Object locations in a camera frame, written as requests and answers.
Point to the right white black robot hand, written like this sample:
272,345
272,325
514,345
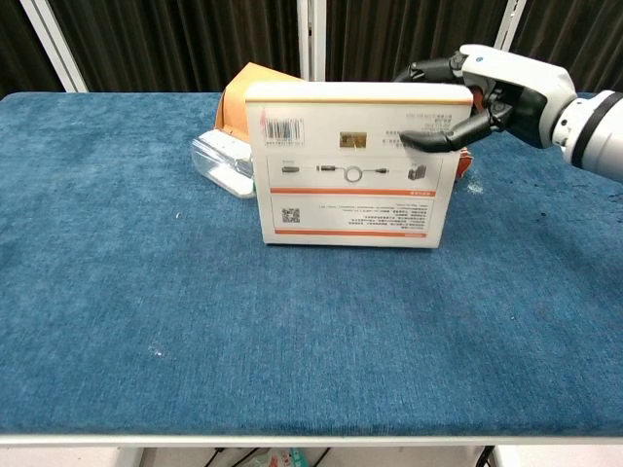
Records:
516,82

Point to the white box with orange stripes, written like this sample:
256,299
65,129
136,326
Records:
353,165

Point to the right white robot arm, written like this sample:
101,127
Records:
596,131

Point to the orange-brown cardboard box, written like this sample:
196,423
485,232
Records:
238,104

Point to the blue fabric table cover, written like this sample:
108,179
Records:
311,301

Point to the clear plastic package white item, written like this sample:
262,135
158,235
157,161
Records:
224,160

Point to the black curtain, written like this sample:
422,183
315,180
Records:
175,44

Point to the green white bag under table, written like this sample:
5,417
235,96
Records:
287,458

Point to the white metal frame post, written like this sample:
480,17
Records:
53,44
311,39
508,24

